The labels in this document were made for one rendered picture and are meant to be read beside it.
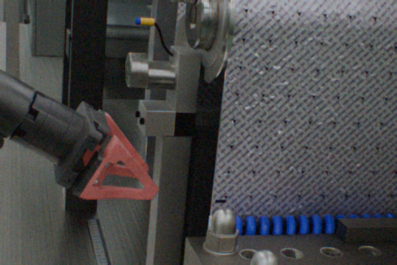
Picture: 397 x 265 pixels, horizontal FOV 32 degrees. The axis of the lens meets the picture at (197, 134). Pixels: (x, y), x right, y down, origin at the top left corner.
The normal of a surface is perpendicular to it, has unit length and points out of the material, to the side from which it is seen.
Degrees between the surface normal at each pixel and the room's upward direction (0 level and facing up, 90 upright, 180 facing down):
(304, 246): 0
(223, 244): 90
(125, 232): 0
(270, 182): 90
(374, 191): 90
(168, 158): 90
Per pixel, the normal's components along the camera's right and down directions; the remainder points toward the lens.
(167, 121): 0.25, 0.30
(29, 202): 0.09, -0.95
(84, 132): -0.80, -0.47
